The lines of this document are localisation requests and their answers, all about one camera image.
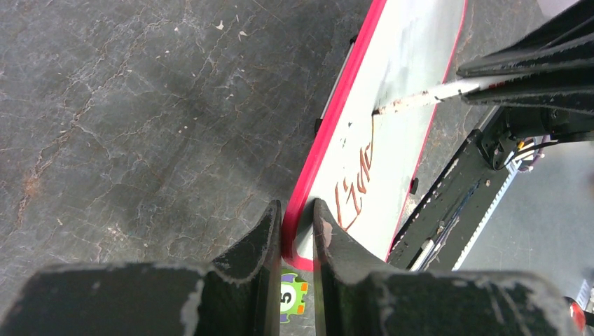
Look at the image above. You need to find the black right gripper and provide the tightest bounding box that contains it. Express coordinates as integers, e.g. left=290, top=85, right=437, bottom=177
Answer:
left=457, top=1, right=593, bottom=143

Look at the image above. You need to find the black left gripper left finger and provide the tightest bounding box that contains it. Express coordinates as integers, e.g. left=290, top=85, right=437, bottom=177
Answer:
left=1, top=200, right=282, bottom=335

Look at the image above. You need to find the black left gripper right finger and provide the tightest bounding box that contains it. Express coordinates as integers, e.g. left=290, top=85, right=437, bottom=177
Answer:
left=313, top=199, right=579, bottom=335

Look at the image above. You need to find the white marker pen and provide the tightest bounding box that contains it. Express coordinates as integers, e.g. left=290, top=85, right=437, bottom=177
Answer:
left=371, top=75, right=525, bottom=116

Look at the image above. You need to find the white board with pink frame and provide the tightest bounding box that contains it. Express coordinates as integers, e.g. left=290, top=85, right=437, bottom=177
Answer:
left=282, top=1, right=467, bottom=271

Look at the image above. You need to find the green owl number toy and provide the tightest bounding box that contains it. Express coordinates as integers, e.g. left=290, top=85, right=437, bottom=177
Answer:
left=279, top=269, right=309, bottom=324

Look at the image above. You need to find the black board clip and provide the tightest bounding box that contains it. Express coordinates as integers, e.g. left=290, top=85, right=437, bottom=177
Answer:
left=409, top=177, right=419, bottom=195

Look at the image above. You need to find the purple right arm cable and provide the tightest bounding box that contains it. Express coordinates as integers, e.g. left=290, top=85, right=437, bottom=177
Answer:
left=519, top=139, right=548, bottom=174

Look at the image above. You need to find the white slotted cable duct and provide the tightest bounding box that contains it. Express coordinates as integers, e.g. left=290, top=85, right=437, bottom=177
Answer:
left=452, top=161, right=520, bottom=271

